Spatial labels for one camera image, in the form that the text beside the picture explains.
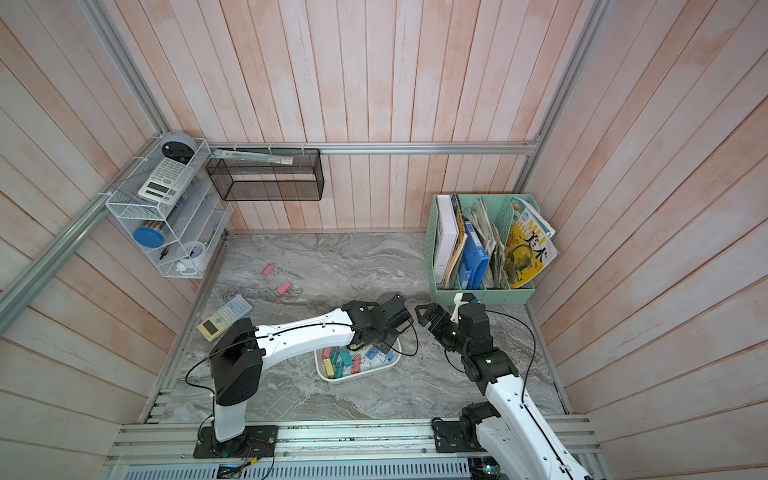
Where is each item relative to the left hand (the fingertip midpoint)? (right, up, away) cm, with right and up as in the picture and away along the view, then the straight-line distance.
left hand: (381, 338), depth 84 cm
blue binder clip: (-3, -5, +3) cm, 7 cm away
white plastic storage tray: (-12, -7, +1) cm, 14 cm away
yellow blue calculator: (-52, +2, +9) cm, 52 cm away
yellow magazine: (+47, +27, +8) cm, 55 cm away
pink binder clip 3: (-7, -8, +2) cm, 11 cm away
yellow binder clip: (-15, -8, -1) cm, 17 cm away
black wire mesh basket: (-41, +54, +23) cm, 72 cm away
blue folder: (+28, +22, +3) cm, 36 cm away
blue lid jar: (-61, +28, -7) cm, 68 cm away
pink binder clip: (-41, +19, +24) cm, 51 cm away
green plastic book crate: (+46, +11, +12) cm, 49 cm away
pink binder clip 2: (-34, +12, +20) cm, 41 cm away
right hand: (+12, +8, -3) cm, 14 cm away
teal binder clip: (-11, -6, +4) cm, 13 cm away
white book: (+19, +29, +2) cm, 35 cm away
